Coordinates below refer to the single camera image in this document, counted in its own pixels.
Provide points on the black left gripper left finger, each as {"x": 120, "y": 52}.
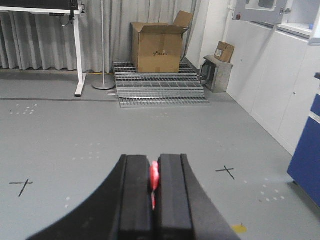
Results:
{"x": 119, "y": 209}

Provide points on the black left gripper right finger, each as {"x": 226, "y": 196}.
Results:
{"x": 183, "y": 209}

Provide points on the red plastic spoon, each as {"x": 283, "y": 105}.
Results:
{"x": 154, "y": 181}

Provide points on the blue cabinet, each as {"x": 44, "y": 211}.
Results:
{"x": 304, "y": 167}

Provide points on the grey metal cabinet box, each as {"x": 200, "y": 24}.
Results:
{"x": 215, "y": 74}

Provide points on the metal grating stack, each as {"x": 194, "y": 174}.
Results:
{"x": 147, "y": 90}

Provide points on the floor lamp stand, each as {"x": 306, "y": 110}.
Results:
{"x": 108, "y": 84}

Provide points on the small cardboard box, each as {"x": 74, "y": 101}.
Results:
{"x": 224, "y": 52}

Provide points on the large open cardboard box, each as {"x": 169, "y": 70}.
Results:
{"x": 157, "y": 47}

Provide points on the grey curtain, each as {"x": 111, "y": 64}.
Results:
{"x": 118, "y": 16}

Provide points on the white standing desk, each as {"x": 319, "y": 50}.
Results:
{"x": 75, "y": 37}

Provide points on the grey fume hood window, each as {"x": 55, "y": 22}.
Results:
{"x": 265, "y": 11}

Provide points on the white wall cabinets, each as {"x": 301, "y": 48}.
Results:
{"x": 274, "y": 66}

